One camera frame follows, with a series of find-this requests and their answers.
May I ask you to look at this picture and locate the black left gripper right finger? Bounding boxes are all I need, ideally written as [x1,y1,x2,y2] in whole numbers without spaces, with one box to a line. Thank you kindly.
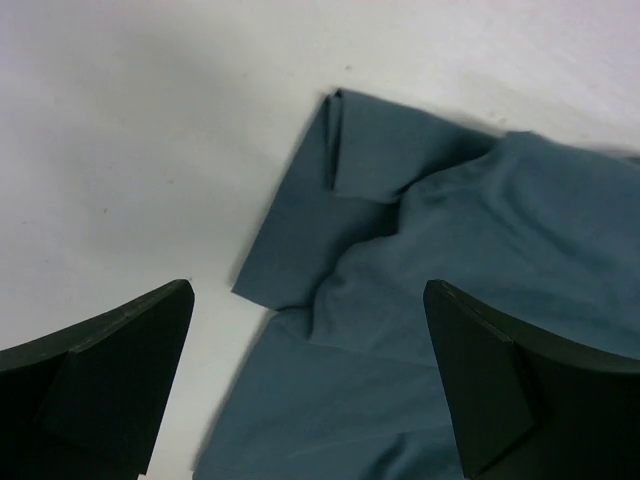
[423,280,639,479]

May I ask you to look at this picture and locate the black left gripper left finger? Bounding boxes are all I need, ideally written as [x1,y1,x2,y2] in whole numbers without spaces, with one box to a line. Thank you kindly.
[1,279,194,479]

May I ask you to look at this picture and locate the teal blue t shirt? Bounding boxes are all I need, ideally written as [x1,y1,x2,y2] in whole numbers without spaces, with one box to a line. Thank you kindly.
[194,90,639,479]

